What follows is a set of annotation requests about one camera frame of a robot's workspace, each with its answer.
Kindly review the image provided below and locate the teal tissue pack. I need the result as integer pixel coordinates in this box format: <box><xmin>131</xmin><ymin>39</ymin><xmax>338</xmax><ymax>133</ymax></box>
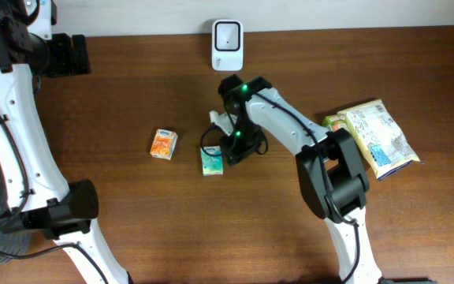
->
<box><xmin>201</xmin><ymin>146</ymin><xmax>224</xmax><ymax>177</ymax></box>

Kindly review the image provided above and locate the orange tissue pack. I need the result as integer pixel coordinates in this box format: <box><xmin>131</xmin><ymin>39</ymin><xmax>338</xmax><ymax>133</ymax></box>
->
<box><xmin>150</xmin><ymin>129</ymin><xmax>178</xmax><ymax>160</ymax></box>

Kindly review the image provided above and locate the green yellow drink carton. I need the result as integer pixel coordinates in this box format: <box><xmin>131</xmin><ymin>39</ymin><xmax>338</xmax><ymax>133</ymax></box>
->
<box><xmin>322</xmin><ymin>114</ymin><xmax>348</xmax><ymax>132</ymax></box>

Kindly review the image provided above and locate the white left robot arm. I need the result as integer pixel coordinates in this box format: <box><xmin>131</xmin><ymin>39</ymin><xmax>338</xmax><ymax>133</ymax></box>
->
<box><xmin>0</xmin><ymin>1</ymin><xmax>132</xmax><ymax>283</ymax></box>

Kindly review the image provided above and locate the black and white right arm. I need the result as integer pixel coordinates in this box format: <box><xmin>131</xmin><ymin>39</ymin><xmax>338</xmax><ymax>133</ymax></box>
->
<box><xmin>210</xmin><ymin>75</ymin><xmax>384</xmax><ymax>283</ymax></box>

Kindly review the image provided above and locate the white barcode scanner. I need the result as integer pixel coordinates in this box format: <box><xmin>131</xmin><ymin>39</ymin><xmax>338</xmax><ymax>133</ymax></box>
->
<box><xmin>211</xmin><ymin>19</ymin><xmax>244</xmax><ymax>71</ymax></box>

